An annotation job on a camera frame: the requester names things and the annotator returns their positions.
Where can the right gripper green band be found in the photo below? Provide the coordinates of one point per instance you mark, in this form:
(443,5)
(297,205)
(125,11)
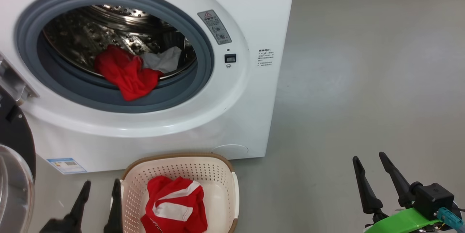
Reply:
(379,217)

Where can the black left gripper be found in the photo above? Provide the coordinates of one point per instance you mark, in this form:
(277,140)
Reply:
(58,226)

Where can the red white striped garment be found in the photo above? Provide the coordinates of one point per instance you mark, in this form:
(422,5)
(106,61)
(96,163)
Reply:
(174,211)

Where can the black round washer door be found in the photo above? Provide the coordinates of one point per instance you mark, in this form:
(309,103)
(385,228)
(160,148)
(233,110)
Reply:
(18,135)

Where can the plain red garment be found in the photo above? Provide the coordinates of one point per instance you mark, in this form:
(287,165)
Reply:
(127,76)

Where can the grey rubber door gasket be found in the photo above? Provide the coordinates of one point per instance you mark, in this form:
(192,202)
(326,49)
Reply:
(109,98)

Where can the cream perforated laundry basket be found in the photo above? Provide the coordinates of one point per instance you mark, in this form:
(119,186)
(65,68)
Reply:
(218,189)

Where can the metal door hinge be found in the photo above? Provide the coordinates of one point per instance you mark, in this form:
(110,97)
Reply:
(12,80)

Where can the white front-load washing machine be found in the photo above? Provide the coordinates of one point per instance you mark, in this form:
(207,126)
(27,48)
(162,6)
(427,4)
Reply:
(236,116)

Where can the blue energy label sticker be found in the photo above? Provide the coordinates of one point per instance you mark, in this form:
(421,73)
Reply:
(66,165)

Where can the steel washer drum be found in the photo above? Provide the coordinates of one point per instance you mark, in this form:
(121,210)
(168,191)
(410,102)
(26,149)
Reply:
(91,33)

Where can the grey warning sticker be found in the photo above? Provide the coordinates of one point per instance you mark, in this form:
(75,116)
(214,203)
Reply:
(215,27)

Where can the green camera mount plate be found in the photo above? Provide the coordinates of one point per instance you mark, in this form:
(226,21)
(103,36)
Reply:
(403,222)

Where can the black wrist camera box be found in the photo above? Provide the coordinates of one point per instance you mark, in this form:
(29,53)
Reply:
(434,198)

